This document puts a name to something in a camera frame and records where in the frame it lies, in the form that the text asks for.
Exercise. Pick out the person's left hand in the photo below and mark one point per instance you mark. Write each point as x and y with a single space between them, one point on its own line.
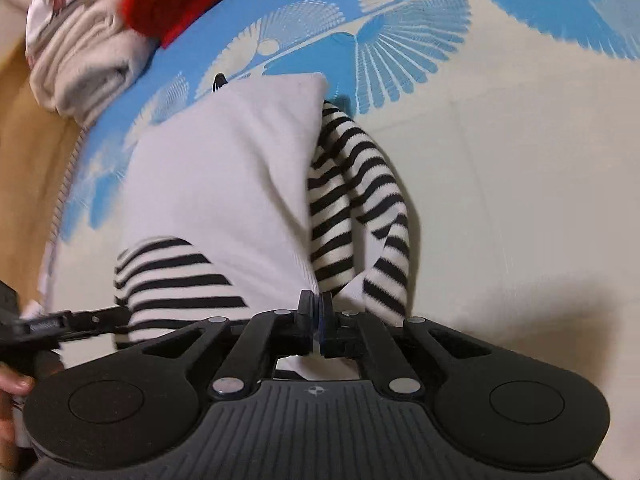
12 385

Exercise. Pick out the white hooded top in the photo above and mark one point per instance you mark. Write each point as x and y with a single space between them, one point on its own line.
215 185

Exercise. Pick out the blue printed blanket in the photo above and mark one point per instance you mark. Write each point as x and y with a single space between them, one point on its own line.
500 185

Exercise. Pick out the white and pink cloth pile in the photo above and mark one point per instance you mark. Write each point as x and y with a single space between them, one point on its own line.
42 15

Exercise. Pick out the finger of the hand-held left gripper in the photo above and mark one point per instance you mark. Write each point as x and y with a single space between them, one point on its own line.
100 321

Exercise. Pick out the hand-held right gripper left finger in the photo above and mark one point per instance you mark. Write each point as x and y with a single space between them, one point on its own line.
305 310

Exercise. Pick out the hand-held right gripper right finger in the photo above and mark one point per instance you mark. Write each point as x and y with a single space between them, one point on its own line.
327 310

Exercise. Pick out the wooden bed frame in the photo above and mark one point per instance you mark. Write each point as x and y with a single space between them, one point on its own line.
25 160

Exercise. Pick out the cream folded blanket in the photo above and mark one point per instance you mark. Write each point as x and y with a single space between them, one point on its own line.
85 60

